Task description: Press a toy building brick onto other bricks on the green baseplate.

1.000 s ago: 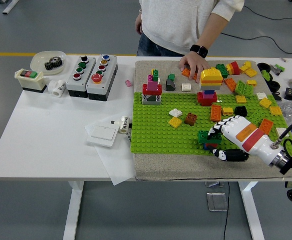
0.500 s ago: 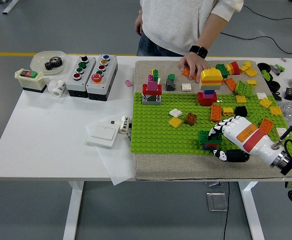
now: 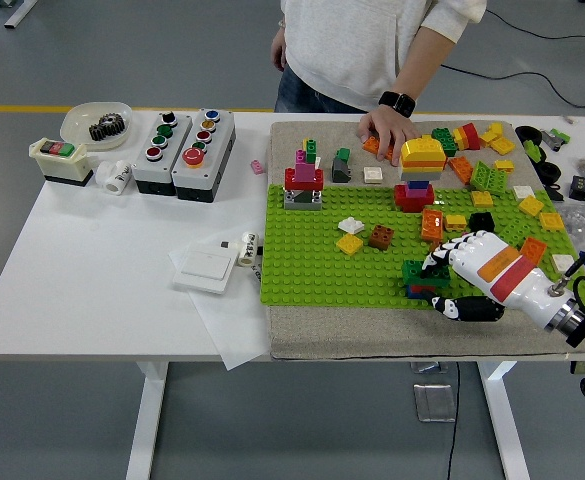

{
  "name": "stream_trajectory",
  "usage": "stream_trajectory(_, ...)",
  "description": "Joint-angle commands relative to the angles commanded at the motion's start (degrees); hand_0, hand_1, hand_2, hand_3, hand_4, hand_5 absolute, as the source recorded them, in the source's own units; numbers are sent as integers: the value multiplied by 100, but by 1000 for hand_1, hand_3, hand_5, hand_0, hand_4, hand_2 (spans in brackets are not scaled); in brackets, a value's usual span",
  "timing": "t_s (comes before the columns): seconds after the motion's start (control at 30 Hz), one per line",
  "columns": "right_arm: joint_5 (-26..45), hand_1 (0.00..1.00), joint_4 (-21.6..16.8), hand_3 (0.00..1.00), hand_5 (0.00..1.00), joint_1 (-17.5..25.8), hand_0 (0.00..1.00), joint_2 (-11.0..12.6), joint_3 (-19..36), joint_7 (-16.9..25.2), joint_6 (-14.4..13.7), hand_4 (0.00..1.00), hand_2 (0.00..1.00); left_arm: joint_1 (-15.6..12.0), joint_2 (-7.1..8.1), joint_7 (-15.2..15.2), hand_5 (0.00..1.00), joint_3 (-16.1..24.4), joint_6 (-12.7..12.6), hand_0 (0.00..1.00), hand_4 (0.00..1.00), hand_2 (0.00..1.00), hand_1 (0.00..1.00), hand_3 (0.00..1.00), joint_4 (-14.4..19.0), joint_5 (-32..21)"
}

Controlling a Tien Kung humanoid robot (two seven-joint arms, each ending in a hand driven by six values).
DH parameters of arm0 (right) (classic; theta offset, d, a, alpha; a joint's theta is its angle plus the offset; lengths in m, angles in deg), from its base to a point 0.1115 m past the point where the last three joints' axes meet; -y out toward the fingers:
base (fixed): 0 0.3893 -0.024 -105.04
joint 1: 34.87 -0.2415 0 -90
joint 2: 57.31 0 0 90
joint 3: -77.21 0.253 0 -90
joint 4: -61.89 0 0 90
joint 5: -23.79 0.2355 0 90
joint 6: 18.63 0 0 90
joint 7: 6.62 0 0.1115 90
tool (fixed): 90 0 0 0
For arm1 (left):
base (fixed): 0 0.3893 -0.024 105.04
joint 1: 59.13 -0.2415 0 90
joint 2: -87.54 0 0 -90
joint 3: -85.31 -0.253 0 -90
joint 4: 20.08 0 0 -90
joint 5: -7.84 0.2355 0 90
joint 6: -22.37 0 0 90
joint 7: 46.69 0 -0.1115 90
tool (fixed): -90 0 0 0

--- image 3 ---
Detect person's right hand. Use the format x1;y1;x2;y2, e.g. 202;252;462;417
270;27;289;72

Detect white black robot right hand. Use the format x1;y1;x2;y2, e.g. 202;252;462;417
420;230;577;330

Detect person's left hand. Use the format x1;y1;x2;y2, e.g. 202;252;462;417
357;105;421;164

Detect orange long brick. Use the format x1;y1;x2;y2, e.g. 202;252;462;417
361;133;403;161
420;208;446;242
447;155;475;185
519;237;548;265

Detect dark green long brick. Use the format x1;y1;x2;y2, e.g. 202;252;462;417
401;258;452;290

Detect burger-shaped multicolour brick tower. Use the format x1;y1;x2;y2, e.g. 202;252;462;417
392;133;448;214

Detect lime green long brick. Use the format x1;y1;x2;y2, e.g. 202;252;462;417
501;219;533;246

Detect dark green chunky brick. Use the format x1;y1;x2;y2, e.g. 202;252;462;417
430;127;458;156

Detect black square brick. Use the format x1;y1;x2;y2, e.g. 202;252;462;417
467;212;496;232

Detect grey slope brick green top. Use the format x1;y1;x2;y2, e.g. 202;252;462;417
330;147;354;184

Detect red yellow orange curved bricks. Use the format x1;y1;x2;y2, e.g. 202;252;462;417
452;122;483;151

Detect red pink grey brick tower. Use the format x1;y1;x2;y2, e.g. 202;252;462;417
282;138;326;211

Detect yellow brick pair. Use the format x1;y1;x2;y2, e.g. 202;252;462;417
480;122;504;147

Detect brown square brick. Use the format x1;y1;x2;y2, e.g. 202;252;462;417
368;224;396;251

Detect green studded baseplate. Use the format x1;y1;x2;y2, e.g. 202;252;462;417
260;183;585;312

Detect black wrist watch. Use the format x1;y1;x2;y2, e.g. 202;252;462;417
377;90;417;119

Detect person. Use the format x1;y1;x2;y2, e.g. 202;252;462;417
270;0;488;164

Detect clear plastic bag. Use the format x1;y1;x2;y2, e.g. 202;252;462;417
555;201;585;251

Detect lime green flat plate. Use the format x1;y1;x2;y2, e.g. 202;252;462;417
486;168;511;195
469;159;496;190

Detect black tape roll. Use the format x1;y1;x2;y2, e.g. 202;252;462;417
515;124;544;145

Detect grey emergency-stop control box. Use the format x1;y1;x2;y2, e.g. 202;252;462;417
171;108;237;204

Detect green and grey clip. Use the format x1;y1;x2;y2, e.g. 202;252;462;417
541;127;572;151

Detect grey-brown mat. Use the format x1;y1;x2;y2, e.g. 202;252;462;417
267;119;585;362

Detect white table leg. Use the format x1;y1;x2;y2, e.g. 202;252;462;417
476;360;531;480
124;360;169;480

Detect grey four-button control box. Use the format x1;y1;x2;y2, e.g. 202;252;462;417
130;111;194;196

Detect white labelled tube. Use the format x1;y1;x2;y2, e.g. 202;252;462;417
236;230;259;267

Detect black metal gear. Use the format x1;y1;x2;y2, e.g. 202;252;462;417
88;113;127;143

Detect white pipe tee fitting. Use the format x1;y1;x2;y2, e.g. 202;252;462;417
95;159;133;195

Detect white plastic bowl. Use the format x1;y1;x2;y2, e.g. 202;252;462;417
60;101;134;151

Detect white paper sheet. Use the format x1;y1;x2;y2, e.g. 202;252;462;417
167;247;272;372

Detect white distant table foot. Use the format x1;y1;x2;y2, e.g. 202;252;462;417
2;0;38;29

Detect black ring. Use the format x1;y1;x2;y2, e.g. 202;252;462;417
536;160;564;184

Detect long black floor cable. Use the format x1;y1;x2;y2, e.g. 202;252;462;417
441;62;585;121

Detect black power cable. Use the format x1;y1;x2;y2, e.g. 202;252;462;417
445;360;461;480

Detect white wall switch plate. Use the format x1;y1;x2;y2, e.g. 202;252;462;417
171;248;237;296

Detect cream red-green switch box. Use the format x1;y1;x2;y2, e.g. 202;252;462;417
27;138;96;189

